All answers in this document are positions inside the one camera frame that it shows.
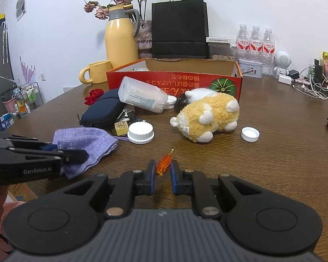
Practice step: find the brown cardboard carton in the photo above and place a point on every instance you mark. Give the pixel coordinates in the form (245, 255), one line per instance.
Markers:
(21, 192)

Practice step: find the clear seed container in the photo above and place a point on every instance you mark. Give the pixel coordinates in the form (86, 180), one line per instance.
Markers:
(221, 52)

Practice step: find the yellow mug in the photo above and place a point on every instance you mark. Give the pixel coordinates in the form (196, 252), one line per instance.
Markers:
(99, 72)

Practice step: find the wall poster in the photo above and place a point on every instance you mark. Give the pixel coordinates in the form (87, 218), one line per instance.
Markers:
(21, 5)

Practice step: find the orange cardboard box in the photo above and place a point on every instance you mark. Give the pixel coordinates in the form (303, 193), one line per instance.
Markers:
(196, 80)

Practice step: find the large white ribbed cap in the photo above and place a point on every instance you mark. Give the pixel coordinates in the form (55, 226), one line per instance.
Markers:
(140, 132)

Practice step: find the white robot speaker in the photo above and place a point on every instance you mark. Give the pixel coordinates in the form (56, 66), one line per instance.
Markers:
(282, 60)

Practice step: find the black paper bag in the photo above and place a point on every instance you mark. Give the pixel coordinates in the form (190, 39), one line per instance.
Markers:
(179, 30)

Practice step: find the wall socket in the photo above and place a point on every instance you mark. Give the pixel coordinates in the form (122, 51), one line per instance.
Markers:
(43, 76)

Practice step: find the printed tin box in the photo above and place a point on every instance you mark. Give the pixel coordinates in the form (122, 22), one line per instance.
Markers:
(250, 69)

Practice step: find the purple wall sticker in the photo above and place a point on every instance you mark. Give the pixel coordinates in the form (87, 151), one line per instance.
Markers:
(27, 71)

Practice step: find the white ribbed lid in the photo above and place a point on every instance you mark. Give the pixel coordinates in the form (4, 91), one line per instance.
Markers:
(171, 102)

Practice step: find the small yellow box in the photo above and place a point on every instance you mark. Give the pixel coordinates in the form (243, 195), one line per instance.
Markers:
(120, 128)

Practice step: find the purple knit cloth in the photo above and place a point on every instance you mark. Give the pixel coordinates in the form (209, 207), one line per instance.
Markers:
(82, 144)

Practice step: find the navy zip pouch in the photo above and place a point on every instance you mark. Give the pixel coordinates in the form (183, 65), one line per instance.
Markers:
(101, 112)

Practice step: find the white charger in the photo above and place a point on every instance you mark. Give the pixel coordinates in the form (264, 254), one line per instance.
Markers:
(285, 80)

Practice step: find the yellow thermos jug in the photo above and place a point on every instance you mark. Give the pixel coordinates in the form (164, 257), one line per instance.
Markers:
(120, 41)

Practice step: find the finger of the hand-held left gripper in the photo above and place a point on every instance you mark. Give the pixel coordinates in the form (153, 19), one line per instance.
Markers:
(73, 157)
(49, 147)

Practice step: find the black metal plug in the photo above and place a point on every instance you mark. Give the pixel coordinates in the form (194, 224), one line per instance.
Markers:
(127, 114)

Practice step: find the black power adapter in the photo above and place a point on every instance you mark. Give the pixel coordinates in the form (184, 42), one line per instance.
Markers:
(293, 74)

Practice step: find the storage rack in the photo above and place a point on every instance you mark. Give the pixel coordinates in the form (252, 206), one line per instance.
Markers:
(21, 101)

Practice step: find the small white cap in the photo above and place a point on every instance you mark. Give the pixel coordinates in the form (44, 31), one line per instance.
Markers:
(250, 134)

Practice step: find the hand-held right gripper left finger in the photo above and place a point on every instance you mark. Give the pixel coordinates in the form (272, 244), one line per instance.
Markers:
(152, 177)

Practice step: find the white plastic swab container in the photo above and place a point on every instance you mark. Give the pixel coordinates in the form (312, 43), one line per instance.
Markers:
(142, 94)

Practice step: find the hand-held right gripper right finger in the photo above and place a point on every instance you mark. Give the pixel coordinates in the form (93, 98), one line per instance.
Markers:
(172, 177)

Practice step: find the green bottle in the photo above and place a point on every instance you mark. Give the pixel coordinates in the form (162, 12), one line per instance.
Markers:
(313, 73)

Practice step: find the pink textured vase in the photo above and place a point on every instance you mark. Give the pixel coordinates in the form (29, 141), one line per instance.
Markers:
(144, 41)

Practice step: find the yellow white plush toy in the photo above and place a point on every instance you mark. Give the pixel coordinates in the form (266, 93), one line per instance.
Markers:
(207, 114)

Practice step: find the red artificial rose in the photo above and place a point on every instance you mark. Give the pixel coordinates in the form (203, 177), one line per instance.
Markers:
(94, 97)

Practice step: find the white flat box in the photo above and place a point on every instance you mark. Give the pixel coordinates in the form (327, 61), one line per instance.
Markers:
(218, 39)

